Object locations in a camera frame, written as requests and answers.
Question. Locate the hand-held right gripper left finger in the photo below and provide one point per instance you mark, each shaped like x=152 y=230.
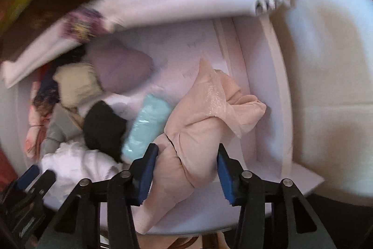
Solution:
x=145 y=176

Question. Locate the navy patterned sock bundle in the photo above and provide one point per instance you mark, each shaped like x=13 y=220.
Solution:
x=46 y=94

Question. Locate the purple sock bundle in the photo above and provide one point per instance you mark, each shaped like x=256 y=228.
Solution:
x=122 y=68

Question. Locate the light blue soft packet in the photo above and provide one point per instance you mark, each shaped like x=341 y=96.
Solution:
x=145 y=126

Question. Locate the white ruffled cloth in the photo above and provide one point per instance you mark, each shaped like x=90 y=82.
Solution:
x=81 y=164

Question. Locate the white box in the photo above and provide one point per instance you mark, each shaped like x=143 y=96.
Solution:
x=271 y=91

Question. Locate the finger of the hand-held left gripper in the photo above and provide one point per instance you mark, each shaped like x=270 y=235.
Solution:
x=43 y=183
x=27 y=176

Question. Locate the pink strawberry print sock bundle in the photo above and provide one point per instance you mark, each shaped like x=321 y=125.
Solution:
x=33 y=135

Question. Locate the grey cloth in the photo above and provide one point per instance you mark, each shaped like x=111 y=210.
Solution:
x=58 y=126

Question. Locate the peach sheer stockings bundle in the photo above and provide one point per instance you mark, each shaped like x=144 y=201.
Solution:
x=198 y=126

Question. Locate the dark red cloth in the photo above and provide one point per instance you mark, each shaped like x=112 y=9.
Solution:
x=5 y=164

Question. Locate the beige knit sock bundle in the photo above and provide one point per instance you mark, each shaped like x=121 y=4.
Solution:
x=77 y=82

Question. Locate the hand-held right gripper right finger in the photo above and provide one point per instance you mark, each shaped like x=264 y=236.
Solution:
x=225 y=180

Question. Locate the black sock bundle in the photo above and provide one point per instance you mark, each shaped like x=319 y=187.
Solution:
x=102 y=129

